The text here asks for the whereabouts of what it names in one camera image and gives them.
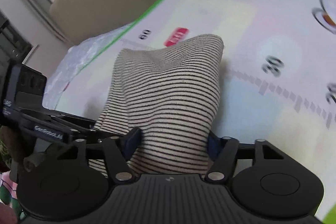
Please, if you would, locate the clear plastic sheet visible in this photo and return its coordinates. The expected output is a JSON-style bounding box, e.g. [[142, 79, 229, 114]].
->
[[42, 28, 126, 111]]

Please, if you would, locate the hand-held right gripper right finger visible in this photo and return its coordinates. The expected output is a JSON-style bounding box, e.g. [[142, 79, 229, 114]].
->
[[203, 135, 285, 184]]

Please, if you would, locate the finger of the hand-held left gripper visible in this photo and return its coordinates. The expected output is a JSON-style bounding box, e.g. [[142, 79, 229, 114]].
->
[[47, 109, 99, 130], [71, 129, 106, 145]]

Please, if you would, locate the beige striped knit top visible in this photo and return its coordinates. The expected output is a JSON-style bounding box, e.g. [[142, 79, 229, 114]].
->
[[88, 34, 225, 177]]

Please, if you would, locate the printed cartoon play mat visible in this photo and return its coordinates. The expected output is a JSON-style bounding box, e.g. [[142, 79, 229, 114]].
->
[[42, 0, 336, 224]]

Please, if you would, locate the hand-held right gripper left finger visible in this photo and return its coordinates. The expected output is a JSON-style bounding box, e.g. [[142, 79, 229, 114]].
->
[[59, 127, 142, 184]]

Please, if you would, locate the dark cabinet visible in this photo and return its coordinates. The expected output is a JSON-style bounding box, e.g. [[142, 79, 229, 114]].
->
[[0, 10, 33, 88]]

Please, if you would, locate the floral patterned cloth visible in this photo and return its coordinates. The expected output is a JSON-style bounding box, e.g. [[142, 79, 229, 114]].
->
[[0, 172, 24, 224]]

